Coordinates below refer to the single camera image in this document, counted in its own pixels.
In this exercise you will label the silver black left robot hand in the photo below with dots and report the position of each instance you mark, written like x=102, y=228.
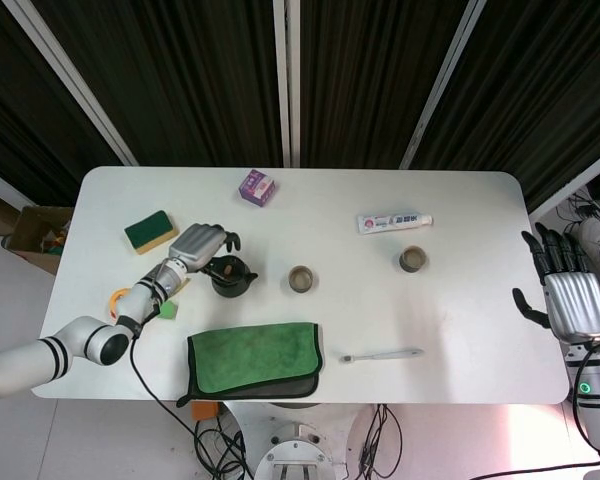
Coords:
x=195, y=247

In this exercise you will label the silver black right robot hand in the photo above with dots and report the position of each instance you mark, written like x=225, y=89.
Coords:
x=575, y=305

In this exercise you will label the black teapot with lid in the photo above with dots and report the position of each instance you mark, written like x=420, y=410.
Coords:
x=232, y=287

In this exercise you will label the small brown cup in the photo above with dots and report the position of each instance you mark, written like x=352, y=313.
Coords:
x=300, y=280
x=412, y=260

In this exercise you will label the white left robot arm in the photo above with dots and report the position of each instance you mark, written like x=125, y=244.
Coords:
x=85, y=345

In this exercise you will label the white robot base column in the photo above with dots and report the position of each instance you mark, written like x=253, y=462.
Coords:
x=300, y=450

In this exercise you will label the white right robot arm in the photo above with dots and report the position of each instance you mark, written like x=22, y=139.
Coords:
x=597, y=400

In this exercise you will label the green yellow scouring sponge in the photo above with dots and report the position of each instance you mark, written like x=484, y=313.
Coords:
x=150, y=231

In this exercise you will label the white background machine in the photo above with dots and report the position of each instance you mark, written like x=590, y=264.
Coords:
x=595, y=240

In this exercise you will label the green foam cube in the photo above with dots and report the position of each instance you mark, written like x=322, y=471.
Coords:
x=169, y=311

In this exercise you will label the small purple carton box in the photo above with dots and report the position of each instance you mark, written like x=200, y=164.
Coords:
x=256, y=189

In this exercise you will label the yellow tape measure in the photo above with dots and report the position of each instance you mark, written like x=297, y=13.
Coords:
x=114, y=300

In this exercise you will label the green grey microfibre towel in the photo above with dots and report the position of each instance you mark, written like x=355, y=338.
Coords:
x=255, y=355

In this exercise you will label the small orange block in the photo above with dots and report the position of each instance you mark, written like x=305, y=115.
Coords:
x=204, y=411

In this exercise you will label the brown cardboard box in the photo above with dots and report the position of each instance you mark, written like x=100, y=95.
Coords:
x=27, y=235

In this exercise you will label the black pleated curtain panel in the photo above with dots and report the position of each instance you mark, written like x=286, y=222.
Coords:
x=540, y=90
x=180, y=80
x=25, y=115
x=370, y=80

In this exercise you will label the pale grey toothbrush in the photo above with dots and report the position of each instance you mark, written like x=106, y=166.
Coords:
x=390, y=354

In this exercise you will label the white toothpaste tube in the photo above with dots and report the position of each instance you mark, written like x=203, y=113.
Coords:
x=395, y=222

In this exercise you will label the white slanted frame post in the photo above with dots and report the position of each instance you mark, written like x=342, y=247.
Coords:
x=80, y=85
x=575, y=182
x=440, y=85

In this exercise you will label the white upright frame post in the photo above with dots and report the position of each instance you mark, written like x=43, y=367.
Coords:
x=280, y=80
x=294, y=80

